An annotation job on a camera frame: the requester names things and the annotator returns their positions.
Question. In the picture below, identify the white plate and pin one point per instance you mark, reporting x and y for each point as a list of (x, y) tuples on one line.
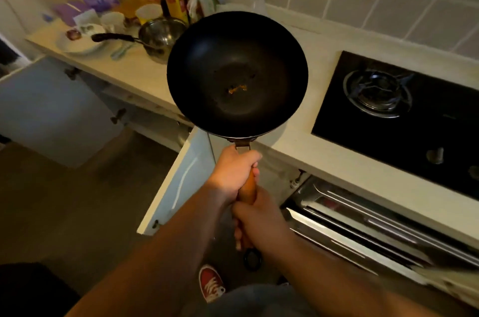
[(80, 45)]

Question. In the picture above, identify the person's left thumb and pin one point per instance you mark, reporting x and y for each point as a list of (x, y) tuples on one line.
[(250, 157)]

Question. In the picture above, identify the white paper packet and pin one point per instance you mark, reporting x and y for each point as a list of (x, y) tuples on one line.
[(86, 17)]

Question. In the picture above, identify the person's left forearm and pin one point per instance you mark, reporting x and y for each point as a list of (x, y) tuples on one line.
[(161, 253)]

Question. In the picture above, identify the crumpled plastic bag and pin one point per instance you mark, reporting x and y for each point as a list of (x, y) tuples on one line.
[(200, 2)]

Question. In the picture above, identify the flat purple lid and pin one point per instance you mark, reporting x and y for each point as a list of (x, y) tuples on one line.
[(69, 11)]

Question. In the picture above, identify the oil bottle with yellow label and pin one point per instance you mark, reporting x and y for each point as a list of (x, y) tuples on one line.
[(176, 2)]

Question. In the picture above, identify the silver cooktop knob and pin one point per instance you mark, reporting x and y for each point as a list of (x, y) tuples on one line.
[(435, 155), (474, 172)]

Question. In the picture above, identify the person's right hand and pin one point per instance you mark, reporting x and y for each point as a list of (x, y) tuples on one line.
[(262, 223)]

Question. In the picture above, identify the dark cabinet hinge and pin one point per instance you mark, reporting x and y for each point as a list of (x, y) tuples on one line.
[(72, 73), (118, 116)]

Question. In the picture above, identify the black glass gas cooktop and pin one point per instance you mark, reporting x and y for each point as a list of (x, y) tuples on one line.
[(419, 133)]

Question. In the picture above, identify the pale yellow cup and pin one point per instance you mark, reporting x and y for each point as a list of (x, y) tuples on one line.
[(148, 12)]

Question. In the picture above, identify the person's left hand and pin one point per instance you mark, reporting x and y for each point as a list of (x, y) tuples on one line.
[(228, 170)]

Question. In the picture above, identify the stainless steel pull-out rack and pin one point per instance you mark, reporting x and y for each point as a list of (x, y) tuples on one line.
[(359, 223)]

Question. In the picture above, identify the white cup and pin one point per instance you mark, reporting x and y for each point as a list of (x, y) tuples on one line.
[(112, 21)]

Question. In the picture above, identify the person's grey shorts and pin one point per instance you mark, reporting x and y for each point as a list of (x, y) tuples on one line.
[(254, 303)]

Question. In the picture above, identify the round metal gas burner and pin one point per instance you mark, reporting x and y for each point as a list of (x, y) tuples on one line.
[(376, 92)]

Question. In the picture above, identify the purple onion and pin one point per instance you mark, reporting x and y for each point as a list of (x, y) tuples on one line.
[(73, 34)]

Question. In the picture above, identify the turquoise spoon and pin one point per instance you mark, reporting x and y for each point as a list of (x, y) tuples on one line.
[(121, 51)]

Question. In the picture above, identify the person's right forearm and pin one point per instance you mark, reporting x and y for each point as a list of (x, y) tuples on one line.
[(336, 283)]

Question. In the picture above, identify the narrow light blue cabinet door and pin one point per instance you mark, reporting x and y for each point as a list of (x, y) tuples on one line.
[(187, 178)]

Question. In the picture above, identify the wide light blue cabinet door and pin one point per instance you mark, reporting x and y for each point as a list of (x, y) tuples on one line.
[(48, 110)]

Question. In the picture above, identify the red canvas shoe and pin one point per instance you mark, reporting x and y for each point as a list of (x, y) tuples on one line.
[(210, 283)]

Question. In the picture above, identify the person's right thumb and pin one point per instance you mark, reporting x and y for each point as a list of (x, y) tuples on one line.
[(241, 209)]

